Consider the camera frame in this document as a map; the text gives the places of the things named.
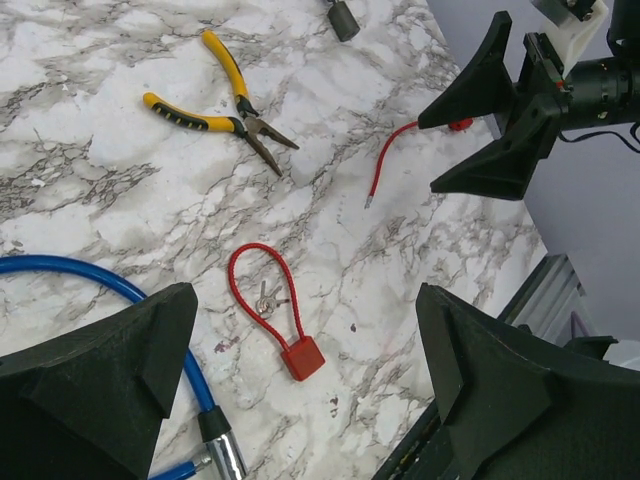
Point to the black t-shaped tool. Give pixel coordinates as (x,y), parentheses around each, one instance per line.
(342,20)

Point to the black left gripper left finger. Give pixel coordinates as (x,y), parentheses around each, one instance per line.
(89,404)

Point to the aluminium frame rail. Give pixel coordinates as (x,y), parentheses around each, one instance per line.
(551,302)

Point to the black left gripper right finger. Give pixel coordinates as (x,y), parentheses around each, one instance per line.
(518,407)

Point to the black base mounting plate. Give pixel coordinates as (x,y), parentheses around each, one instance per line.
(407,451)

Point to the silver key bunch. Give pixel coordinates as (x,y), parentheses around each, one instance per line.
(269,301)

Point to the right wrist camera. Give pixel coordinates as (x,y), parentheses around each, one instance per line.
(570,25)

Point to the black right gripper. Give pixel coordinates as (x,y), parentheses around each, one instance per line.
(503,169)

